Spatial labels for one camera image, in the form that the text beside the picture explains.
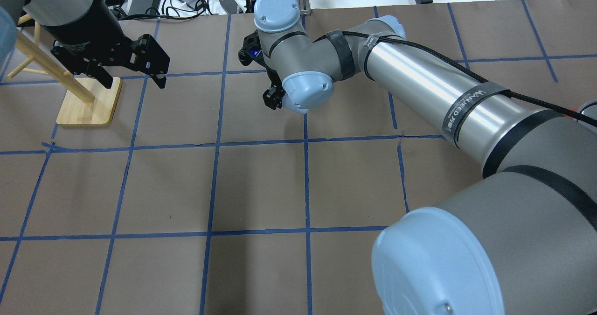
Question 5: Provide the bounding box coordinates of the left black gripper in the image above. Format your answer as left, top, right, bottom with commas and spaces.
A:
50, 34, 170, 89

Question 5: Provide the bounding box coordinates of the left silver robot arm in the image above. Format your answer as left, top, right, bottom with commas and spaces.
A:
1, 0, 170, 88

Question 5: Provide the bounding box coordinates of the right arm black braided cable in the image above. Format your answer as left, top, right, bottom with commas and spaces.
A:
312, 30, 597, 129

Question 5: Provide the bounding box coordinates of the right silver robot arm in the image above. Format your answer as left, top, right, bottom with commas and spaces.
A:
238, 0, 596, 315

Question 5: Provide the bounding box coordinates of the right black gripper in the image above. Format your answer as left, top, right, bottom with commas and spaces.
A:
238, 31, 286, 110

